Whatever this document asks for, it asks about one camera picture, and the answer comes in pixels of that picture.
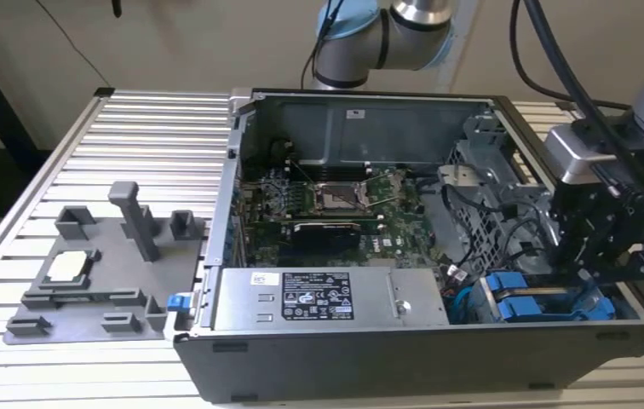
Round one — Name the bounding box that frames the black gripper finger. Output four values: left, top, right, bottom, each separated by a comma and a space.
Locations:
547, 221, 587, 278
574, 225, 627, 282

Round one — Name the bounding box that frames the black disk wire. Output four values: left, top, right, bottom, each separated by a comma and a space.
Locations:
451, 238, 555, 268
445, 185, 555, 256

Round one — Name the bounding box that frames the blue disk carrier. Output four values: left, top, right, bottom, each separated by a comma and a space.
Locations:
497, 297, 617, 323

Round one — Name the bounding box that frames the perforated metal drive cage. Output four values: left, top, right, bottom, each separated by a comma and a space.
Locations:
438, 114, 559, 274

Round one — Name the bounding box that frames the silver power supply unit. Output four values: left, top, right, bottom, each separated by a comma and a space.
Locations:
211, 267, 449, 331

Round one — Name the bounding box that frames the green motherboard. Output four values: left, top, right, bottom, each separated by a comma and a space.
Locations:
239, 168, 449, 269

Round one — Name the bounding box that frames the metal socket cover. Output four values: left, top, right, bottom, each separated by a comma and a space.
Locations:
356, 168, 411, 210

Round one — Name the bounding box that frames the CPU socket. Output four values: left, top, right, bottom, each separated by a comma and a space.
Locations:
303, 181, 374, 212

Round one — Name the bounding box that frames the black graphics card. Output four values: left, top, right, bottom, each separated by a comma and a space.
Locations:
279, 219, 379, 268

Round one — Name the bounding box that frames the black open PC case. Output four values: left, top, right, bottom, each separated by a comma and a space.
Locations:
172, 87, 644, 404

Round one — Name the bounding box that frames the thin metal locking lever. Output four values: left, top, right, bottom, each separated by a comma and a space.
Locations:
288, 158, 318, 188

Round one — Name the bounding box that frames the blue case latch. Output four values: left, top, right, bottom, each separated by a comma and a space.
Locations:
166, 293, 192, 317

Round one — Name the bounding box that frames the grey parts rack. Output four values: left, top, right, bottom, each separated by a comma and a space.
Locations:
1, 181, 210, 345

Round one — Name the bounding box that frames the silver CPU chip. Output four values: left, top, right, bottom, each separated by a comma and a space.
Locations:
43, 251, 99, 285

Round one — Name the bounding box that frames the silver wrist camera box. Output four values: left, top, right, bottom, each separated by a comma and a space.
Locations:
542, 125, 622, 185

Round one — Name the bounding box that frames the black wire with white label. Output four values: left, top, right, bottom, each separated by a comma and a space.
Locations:
441, 263, 471, 282

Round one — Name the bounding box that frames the blue data cable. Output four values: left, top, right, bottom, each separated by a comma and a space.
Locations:
445, 285, 474, 325

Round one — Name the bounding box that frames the thick black wrist cable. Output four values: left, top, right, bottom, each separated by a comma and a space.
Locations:
519, 0, 644, 214

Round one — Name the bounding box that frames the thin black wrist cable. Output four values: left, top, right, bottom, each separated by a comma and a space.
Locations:
510, 0, 635, 112

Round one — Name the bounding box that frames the black arm base cable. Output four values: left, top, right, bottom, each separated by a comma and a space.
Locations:
298, 0, 338, 89

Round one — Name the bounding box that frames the thin black wall cable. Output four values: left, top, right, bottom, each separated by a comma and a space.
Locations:
35, 0, 111, 89

